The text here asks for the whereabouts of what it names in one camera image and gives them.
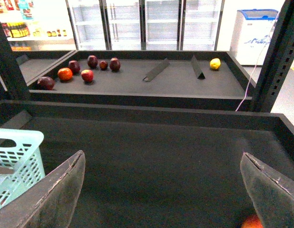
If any upper right black tray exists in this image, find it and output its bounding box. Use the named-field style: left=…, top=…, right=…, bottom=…
left=28, top=50, right=256, bottom=111

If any white cable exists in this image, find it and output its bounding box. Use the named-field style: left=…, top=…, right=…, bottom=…
left=235, top=9, right=281, bottom=112

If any lower right black tray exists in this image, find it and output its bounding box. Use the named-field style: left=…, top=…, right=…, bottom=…
left=0, top=101, right=294, bottom=228

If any upper left black tray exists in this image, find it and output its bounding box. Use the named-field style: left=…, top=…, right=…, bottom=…
left=13, top=50, right=76, bottom=86

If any black tray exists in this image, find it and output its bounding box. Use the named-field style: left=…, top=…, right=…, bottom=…
left=28, top=50, right=256, bottom=111
left=0, top=101, right=294, bottom=228
left=13, top=50, right=76, bottom=86

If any glass door refrigerator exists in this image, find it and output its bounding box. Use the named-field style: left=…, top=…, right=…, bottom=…
left=67, top=0, right=224, bottom=51

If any red yellow apple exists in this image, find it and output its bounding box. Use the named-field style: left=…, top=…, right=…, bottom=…
left=81, top=69, right=94, bottom=83

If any yellow lemon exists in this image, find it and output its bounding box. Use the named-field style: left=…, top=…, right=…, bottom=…
left=209, top=58, right=221, bottom=70

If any light blue plastic basket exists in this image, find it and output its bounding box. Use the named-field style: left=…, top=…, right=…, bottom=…
left=0, top=128, right=45, bottom=209

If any small dark red apple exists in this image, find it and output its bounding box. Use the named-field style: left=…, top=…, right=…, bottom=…
left=99, top=60, right=108, bottom=71

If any black shelf divider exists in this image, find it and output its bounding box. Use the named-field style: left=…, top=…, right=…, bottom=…
left=143, top=58, right=170, bottom=82
left=191, top=55, right=205, bottom=80

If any white chest freezer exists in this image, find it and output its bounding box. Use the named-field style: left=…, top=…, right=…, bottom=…
left=230, top=9, right=278, bottom=66

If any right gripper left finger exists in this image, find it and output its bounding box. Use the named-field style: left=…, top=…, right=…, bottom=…
left=0, top=151, right=86, bottom=228

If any orange red apple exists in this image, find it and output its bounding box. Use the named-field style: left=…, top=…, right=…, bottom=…
left=58, top=67, right=73, bottom=81

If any black perforated upright post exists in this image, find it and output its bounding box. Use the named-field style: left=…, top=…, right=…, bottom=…
left=0, top=23, right=30, bottom=100
left=248, top=0, right=294, bottom=113

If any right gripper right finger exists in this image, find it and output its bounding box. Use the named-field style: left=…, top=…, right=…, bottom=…
left=240, top=152, right=294, bottom=228

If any white grocery shelf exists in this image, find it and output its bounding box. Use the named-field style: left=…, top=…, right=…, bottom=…
left=0, top=0, right=76, bottom=51

